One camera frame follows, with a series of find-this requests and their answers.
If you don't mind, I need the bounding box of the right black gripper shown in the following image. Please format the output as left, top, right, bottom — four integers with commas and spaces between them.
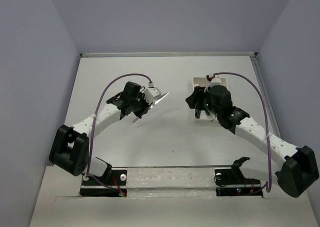
185, 86, 221, 117

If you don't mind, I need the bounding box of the silver knife pink handle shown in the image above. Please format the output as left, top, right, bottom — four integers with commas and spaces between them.
132, 92, 169, 123

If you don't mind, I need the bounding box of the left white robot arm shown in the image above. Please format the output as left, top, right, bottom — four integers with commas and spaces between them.
48, 81, 162, 185

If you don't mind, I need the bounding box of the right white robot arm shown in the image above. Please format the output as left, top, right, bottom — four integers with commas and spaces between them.
185, 85, 320, 198

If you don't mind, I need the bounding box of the white two-compartment container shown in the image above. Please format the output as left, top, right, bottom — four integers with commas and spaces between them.
192, 75, 229, 124

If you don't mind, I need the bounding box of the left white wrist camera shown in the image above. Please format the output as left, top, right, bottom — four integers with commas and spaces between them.
142, 87, 162, 105

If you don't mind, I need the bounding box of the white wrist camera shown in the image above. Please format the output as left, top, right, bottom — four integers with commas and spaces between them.
142, 87, 162, 105
204, 73, 222, 92

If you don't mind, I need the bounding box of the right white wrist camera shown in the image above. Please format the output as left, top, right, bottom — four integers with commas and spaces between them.
204, 73, 222, 92

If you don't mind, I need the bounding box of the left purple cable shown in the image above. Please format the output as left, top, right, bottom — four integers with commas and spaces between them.
87, 73, 154, 195

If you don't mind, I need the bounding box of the purple cable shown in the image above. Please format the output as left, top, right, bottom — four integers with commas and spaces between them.
87, 73, 154, 195
214, 72, 273, 193

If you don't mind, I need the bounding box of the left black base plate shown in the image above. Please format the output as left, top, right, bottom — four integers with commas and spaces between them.
79, 168, 128, 198

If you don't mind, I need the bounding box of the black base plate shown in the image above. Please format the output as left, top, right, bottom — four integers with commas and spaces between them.
213, 168, 263, 197
79, 168, 128, 198

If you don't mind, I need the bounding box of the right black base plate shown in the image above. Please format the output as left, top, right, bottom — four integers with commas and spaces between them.
213, 168, 263, 197

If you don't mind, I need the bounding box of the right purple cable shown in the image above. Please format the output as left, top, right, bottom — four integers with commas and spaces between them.
214, 72, 273, 193

